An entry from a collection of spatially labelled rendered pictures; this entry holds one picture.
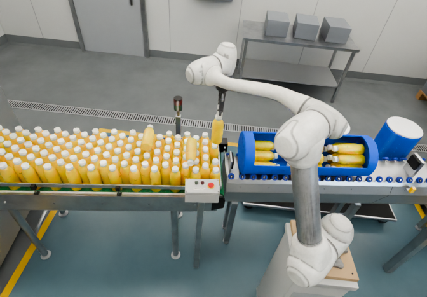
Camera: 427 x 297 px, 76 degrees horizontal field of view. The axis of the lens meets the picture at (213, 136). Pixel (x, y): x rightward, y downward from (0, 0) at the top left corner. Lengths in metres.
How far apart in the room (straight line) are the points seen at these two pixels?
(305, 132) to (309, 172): 0.17
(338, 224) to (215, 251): 1.46
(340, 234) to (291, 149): 0.58
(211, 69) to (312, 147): 0.56
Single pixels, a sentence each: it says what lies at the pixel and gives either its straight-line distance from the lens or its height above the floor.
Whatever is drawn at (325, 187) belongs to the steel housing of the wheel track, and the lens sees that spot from 2.12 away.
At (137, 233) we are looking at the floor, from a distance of 2.75.
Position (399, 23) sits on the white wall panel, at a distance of 5.52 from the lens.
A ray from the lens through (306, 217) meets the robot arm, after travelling 1.19.
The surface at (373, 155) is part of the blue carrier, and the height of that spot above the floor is 1.19.
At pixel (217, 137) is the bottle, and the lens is 1.67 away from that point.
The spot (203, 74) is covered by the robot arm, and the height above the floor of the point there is 1.77.
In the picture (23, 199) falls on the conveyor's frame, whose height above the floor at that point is 0.85.
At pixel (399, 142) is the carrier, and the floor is 0.97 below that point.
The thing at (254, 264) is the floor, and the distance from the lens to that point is 2.65.
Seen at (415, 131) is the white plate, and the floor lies 1.04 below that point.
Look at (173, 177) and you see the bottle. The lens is 1.73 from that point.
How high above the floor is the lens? 2.39
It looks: 42 degrees down
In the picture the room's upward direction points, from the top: 6 degrees clockwise
